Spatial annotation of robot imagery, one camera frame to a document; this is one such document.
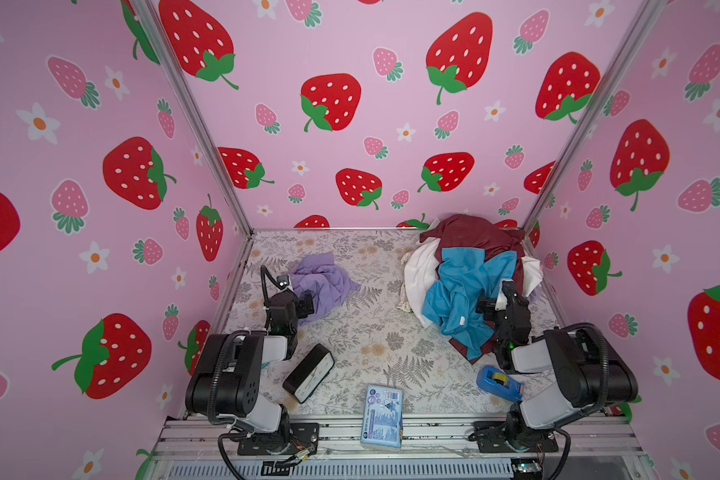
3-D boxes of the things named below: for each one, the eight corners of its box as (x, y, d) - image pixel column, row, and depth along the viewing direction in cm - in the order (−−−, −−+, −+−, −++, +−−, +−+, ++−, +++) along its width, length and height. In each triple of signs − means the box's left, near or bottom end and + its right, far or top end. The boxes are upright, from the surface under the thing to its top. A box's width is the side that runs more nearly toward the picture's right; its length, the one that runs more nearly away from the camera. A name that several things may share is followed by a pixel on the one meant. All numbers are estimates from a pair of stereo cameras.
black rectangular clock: (289, 394, 83) (281, 383, 75) (323, 356, 90) (318, 342, 82) (302, 405, 81) (294, 395, 73) (335, 365, 88) (331, 352, 80)
